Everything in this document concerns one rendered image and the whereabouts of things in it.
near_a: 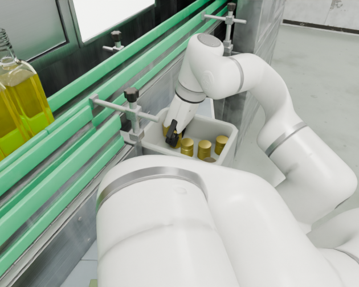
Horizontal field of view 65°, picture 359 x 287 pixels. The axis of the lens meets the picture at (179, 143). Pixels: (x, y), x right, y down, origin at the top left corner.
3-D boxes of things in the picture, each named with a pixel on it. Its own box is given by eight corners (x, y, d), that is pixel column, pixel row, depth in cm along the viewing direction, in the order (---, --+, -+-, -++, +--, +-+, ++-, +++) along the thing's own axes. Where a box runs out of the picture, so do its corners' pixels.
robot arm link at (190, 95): (189, 65, 68) (186, 74, 70) (172, 81, 62) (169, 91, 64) (216, 79, 66) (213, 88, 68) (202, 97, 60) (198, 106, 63)
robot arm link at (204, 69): (260, 68, 53) (225, 78, 48) (238, 109, 61) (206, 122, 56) (211, 27, 59) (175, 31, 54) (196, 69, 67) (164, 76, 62)
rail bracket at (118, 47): (111, 69, 90) (104, 27, 81) (129, 73, 88) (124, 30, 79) (103, 74, 87) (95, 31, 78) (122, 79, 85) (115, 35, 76)
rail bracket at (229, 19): (202, 56, 118) (205, -2, 103) (240, 64, 113) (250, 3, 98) (197, 60, 115) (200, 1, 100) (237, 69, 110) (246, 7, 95)
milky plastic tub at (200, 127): (166, 128, 87) (164, 104, 81) (236, 149, 80) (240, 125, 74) (135, 164, 75) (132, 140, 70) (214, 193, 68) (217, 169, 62)
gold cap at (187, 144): (195, 151, 77) (196, 139, 74) (190, 160, 74) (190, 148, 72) (183, 147, 78) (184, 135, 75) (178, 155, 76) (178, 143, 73)
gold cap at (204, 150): (212, 153, 76) (213, 141, 73) (207, 162, 74) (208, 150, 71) (199, 150, 77) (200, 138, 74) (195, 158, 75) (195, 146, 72)
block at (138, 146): (113, 144, 72) (109, 123, 68) (145, 156, 69) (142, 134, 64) (105, 154, 70) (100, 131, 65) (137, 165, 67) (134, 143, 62)
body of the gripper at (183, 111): (187, 72, 69) (176, 105, 77) (167, 90, 62) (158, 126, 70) (214, 85, 68) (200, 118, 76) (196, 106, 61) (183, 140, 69)
